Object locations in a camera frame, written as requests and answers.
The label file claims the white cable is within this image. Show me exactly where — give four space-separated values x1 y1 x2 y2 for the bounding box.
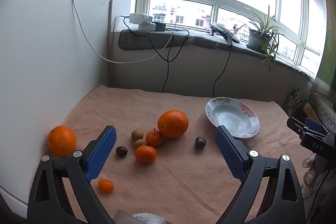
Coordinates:
71 0 177 64

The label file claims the grey windowsill cloth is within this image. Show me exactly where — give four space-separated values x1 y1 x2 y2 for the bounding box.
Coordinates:
118 28 315 78

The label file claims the black looped cable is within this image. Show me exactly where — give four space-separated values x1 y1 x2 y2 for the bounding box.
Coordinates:
123 15 190 93

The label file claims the green spider plant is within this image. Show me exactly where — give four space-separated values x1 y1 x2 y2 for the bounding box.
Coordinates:
236 5 287 73

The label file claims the small orange kumquat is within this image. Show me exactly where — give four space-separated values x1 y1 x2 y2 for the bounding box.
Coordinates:
98 179 114 193

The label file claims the pink towel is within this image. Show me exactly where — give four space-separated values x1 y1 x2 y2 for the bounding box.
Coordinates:
43 84 315 224

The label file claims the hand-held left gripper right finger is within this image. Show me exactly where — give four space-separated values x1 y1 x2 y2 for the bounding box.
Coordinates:
214 125 306 224

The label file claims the wall map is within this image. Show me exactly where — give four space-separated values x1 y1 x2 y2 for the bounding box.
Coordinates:
316 25 336 88

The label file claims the dark plant pot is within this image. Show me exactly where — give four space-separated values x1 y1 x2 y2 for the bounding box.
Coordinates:
247 28 269 51

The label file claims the small mandarin with stem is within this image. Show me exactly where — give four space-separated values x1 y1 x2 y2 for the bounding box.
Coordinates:
146 128 163 148

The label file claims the green snack bag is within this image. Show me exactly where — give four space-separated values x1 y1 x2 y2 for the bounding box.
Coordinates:
285 89 306 109

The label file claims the person's right forearm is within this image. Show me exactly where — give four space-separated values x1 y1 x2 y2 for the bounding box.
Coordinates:
314 160 336 224

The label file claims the black cable with inline control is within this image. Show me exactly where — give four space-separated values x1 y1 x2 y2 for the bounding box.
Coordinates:
212 32 235 98

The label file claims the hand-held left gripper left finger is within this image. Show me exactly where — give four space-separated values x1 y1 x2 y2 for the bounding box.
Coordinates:
27 125 117 224

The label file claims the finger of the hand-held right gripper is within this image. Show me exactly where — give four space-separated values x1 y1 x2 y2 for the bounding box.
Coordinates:
287 117 330 138
304 117 332 135

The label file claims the large rough-skinned orange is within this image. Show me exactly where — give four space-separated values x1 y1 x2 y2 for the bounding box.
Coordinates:
47 125 77 157

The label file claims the white power adapter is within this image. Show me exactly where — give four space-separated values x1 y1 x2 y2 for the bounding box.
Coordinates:
130 13 152 25
138 22 157 32

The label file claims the white board panel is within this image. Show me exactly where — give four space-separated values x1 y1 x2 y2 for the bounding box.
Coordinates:
0 0 111 205

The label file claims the large smooth orange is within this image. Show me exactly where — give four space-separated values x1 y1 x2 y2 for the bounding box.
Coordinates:
157 110 189 139

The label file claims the black and white device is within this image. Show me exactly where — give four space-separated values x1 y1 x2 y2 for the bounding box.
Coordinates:
210 22 241 43

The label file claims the white lace cloth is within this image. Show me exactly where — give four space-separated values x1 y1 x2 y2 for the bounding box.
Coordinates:
310 93 336 133

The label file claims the floral white plate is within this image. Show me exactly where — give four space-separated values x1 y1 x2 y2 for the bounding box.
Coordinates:
205 97 260 139

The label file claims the cardboard box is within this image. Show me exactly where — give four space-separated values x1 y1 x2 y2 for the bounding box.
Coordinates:
303 102 322 123

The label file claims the person's right hand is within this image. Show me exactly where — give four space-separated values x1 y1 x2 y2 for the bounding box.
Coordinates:
301 153 320 199

